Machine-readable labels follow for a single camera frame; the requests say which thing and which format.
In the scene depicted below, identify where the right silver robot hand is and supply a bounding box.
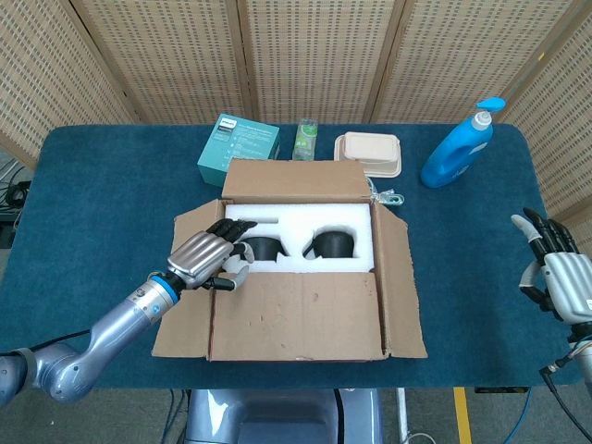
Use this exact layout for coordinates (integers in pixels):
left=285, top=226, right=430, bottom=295
left=511, top=207, right=592, bottom=325

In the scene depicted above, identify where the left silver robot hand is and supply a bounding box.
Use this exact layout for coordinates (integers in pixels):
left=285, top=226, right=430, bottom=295
left=166, top=218, right=258, bottom=292

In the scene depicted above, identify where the brown cardboard box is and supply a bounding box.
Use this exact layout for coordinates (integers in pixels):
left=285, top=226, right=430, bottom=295
left=151, top=158, right=428, bottom=364

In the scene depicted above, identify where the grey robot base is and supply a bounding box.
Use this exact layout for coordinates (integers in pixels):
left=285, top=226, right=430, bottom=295
left=184, top=388, right=385, bottom=444

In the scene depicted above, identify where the teal product box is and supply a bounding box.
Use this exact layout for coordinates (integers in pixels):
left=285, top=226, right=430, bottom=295
left=196, top=113, right=281, bottom=188

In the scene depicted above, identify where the black pitcher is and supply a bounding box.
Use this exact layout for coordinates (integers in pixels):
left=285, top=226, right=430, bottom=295
left=243, top=235, right=289, bottom=261

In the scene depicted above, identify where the white foam insert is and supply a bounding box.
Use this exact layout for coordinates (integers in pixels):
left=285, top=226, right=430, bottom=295
left=223, top=203, right=376, bottom=275

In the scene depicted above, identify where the blue carpet table cover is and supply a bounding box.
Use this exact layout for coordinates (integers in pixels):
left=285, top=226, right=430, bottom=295
left=0, top=123, right=587, bottom=390

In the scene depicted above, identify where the black teapot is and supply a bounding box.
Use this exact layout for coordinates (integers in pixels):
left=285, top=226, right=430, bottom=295
left=302, top=226, right=357, bottom=259

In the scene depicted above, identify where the clear bottle green label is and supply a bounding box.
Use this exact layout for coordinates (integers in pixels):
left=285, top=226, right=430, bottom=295
left=291, top=118, right=319, bottom=162

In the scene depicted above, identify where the blue detergent pump bottle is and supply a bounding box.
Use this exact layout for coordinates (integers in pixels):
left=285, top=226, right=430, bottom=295
left=419, top=95, right=506, bottom=189

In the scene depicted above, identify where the clear plastic bag packet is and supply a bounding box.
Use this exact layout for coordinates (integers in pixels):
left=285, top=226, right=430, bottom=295
left=367, top=178, right=407, bottom=206

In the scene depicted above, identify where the beige lidded food container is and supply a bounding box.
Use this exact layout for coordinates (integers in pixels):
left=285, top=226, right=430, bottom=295
left=333, top=131, right=402, bottom=179

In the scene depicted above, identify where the white table leg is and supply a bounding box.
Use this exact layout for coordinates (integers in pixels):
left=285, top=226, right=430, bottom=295
left=396, top=387, right=409, bottom=444

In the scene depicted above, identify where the wicker folding screen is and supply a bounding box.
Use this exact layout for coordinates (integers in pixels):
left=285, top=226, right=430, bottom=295
left=0, top=0, right=592, bottom=241

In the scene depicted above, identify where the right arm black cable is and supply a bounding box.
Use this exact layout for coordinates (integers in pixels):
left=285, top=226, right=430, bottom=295
left=538, top=355, right=592, bottom=444

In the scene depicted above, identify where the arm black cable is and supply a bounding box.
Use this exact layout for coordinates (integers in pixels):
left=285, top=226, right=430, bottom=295
left=0, top=327, right=93, bottom=358
left=538, top=355, right=592, bottom=444

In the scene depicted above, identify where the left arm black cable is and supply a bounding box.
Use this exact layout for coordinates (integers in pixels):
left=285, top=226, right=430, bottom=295
left=0, top=327, right=93, bottom=358

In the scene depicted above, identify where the black cable bundle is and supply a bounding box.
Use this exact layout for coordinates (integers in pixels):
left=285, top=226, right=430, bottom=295
left=0, top=156, right=33, bottom=246

